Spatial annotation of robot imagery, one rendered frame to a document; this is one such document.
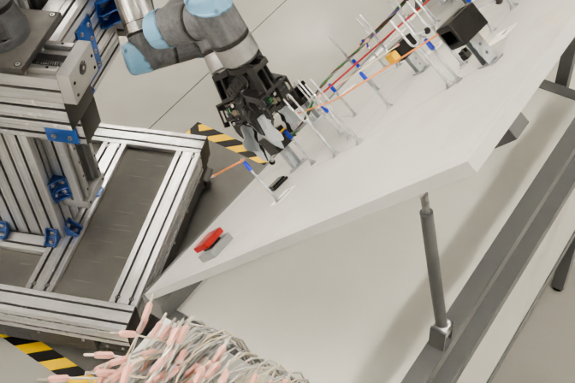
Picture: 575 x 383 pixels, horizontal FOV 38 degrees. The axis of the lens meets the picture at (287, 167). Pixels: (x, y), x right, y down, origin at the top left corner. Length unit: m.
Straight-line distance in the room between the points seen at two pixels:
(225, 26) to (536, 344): 1.68
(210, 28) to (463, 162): 0.66
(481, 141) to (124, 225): 2.00
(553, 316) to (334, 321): 1.19
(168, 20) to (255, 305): 0.67
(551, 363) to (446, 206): 0.89
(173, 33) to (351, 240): 0.70
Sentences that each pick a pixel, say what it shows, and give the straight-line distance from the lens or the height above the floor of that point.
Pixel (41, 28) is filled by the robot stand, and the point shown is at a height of 1.16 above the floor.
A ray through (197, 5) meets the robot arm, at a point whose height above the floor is 1.49.
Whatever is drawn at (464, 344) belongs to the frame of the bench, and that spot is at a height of 0.80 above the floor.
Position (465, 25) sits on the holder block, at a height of 1.58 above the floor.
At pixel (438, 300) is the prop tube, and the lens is 1.49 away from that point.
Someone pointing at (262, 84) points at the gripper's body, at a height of 1.34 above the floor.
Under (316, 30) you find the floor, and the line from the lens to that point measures 3.91.
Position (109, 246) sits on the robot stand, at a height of 0.21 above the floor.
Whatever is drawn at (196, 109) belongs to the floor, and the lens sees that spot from 3.56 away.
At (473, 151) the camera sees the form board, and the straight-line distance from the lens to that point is 1.00.
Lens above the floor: 2.34
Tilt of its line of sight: 46 degrees down
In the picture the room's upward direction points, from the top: 4 degrees counter-clockwise
